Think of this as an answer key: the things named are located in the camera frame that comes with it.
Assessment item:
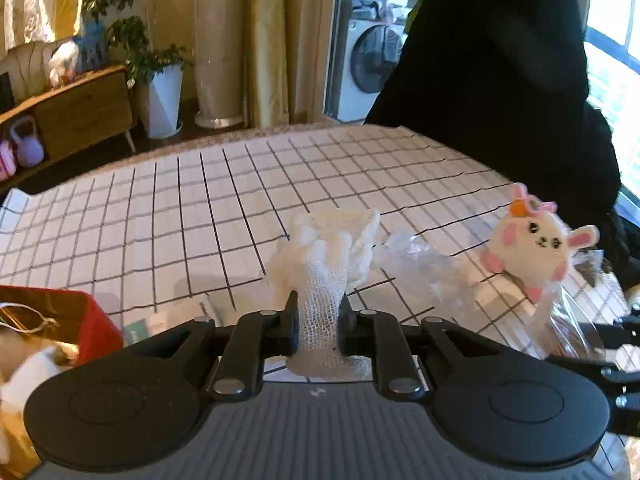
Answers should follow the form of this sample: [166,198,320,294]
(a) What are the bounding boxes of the clear crinkled plastic bag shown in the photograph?
[372,230,482,323]

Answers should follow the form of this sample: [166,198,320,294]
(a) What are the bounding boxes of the white gauze cloth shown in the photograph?
[267,209,380,382]

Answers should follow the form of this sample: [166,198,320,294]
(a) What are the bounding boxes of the white teal small box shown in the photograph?
[121,294,241,347]

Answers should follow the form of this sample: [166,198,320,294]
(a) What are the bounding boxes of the white pink plush toy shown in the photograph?
[480,183,600,304]

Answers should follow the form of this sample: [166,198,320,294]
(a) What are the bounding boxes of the white grid tablecloth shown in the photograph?
[1,127,534,350]

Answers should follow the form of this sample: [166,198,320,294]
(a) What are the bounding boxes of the red storage box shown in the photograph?
[0,284,125,480]

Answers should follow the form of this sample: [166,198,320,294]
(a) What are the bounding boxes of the person in black clothing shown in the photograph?
[367,0,639,289]

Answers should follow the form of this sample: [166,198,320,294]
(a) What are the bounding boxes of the wooden sideboard cabinet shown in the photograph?
[1,64,136,193]

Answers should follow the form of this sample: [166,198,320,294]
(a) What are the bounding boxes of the purple kettlebell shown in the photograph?
[9,116,44,168]

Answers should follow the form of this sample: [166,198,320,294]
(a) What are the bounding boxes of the pink kettlebell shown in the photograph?
[0,139,17,181]

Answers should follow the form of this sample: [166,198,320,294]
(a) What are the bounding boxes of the white pot green plant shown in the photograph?
[107,16,191,140]

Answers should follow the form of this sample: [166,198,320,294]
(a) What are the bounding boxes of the beige gold curtain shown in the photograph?
[150,0,346,130]

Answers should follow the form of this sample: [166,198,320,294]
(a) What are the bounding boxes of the white washing machine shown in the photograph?
[324,0,410,122]

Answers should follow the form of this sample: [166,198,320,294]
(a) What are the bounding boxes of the pale plush on cabinet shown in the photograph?
[48,40,80,89]

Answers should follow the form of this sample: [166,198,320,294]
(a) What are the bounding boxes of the blue box on cabinet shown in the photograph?
[77,20,107,73]

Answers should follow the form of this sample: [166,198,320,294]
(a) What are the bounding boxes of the white lace hanging cloth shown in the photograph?
[0,0,94,57]

